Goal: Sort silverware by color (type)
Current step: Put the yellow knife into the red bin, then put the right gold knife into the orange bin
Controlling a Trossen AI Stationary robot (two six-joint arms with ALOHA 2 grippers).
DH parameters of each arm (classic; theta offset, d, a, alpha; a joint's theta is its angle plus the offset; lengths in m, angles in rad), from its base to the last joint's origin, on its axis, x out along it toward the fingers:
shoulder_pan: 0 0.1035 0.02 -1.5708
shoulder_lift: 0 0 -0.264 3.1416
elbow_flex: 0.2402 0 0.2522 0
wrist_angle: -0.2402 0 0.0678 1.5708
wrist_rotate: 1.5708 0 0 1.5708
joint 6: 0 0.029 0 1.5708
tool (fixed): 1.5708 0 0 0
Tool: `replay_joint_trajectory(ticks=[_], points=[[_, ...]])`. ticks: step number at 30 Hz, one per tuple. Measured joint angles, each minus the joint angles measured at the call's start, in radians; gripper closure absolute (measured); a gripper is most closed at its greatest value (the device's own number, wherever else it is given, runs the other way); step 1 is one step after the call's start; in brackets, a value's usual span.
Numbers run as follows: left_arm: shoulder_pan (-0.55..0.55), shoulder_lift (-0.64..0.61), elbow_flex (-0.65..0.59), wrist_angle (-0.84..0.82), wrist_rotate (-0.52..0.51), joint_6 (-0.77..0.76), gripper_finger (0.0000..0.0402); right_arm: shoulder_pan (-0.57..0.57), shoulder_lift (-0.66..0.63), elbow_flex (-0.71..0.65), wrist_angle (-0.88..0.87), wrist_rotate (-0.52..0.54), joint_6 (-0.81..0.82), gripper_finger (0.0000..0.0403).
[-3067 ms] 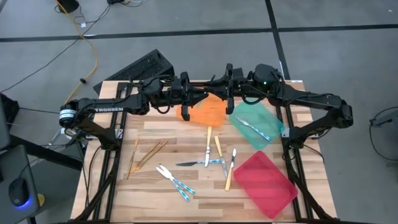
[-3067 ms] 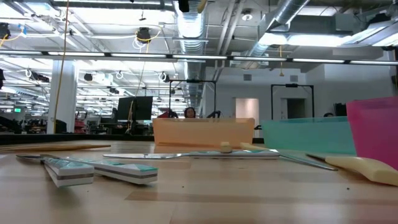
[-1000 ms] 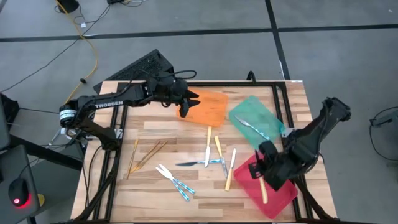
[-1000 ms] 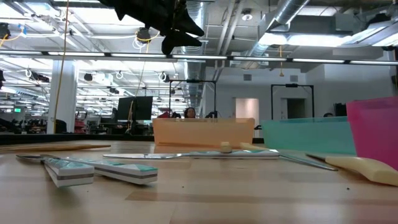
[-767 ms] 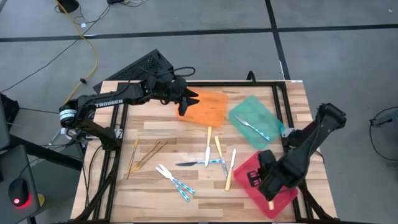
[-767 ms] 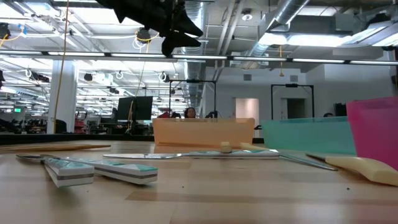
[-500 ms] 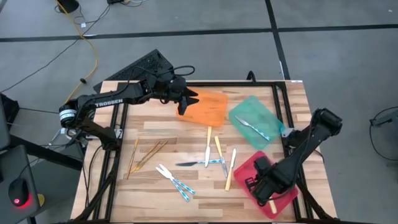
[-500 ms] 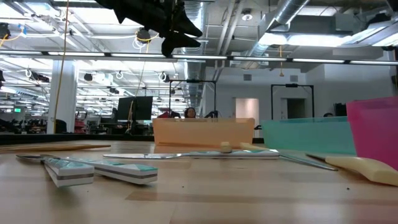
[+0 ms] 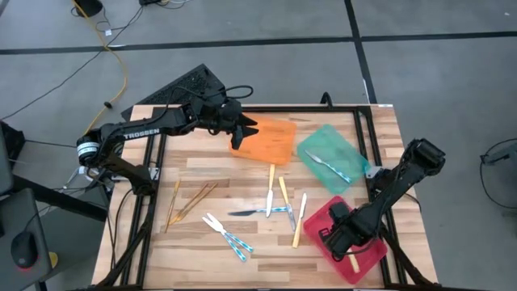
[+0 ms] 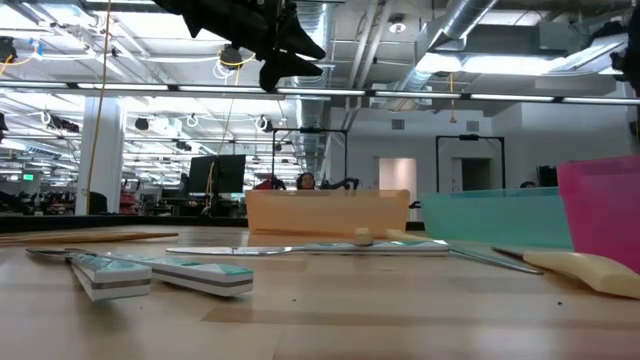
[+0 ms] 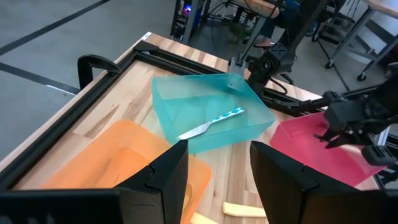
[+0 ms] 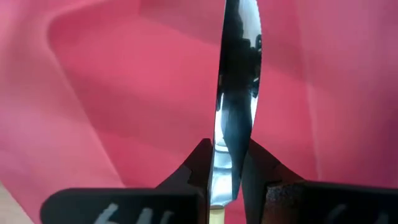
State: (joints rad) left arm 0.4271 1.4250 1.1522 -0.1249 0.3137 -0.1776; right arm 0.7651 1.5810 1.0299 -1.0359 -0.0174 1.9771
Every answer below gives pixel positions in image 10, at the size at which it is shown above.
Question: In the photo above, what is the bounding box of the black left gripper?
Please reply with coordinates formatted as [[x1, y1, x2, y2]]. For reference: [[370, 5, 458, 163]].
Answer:
[[152, 0, 326, 94]]

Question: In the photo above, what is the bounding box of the blue white patterned knife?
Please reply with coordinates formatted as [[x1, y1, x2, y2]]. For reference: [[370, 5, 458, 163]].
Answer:
[[24, 247, 255, 298], [165, 239, 450, 258], [63, 247, 154, 303]]

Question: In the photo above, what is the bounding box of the long light bar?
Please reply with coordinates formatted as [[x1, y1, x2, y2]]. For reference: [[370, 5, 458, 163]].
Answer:
[[0, 81, 640, 106]]

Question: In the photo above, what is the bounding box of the black computer monitor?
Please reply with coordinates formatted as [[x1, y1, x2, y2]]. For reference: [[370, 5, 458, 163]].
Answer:
[[187, 153, 248, 196]]

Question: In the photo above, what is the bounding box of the black equipment box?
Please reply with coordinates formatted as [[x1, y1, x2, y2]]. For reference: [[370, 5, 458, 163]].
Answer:
[[536, 165, 559, 189]]

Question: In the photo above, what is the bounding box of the orange translucent plastic bin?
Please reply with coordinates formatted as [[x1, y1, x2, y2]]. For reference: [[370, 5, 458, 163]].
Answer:
[[244, 188, 411, 239]]

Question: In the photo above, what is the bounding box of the pink translucent plastic bin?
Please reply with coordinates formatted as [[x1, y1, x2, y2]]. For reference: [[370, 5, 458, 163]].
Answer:
[[556, 154, 640, 275]]

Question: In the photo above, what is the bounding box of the white door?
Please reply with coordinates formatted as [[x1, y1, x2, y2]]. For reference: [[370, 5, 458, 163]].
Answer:
[[378, 157, 418, 222]]

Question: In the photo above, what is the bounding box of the white building column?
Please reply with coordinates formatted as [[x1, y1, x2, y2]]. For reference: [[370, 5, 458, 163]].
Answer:
[[74, 96, 126, 217]]

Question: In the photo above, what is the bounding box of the teal translucent plastic bin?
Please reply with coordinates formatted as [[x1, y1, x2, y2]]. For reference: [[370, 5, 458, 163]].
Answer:
[[419, 187, 576, 250]]

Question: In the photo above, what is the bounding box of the red chair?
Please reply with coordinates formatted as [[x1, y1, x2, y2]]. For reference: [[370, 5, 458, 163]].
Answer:
[[118, 192, 142, 216]]

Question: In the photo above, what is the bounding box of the black ceiling device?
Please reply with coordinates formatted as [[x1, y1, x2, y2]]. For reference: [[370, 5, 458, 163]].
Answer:
[[0, 35, 19, 64]]

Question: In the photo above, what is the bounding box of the black ceiling dome camera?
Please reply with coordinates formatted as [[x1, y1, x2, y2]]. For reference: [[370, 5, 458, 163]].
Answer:
[[218, 43, 245, 70]]

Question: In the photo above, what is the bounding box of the black station frame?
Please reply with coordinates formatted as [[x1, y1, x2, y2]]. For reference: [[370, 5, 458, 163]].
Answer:
[[271, 127, 350, 192], [434, 133, 507, 192]]

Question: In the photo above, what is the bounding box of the silver round air duct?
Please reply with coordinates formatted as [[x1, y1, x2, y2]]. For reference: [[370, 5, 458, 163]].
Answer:
[[277, 0, 337, 176]]

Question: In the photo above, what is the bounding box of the silver slanted air duct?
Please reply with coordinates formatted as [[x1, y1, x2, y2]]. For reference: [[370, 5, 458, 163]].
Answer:
[[384, 0, 501, 112]]

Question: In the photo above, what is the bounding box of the yellow cable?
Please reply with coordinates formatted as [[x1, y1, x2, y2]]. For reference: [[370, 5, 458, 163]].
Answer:
[[83, 0, 114, 217]]

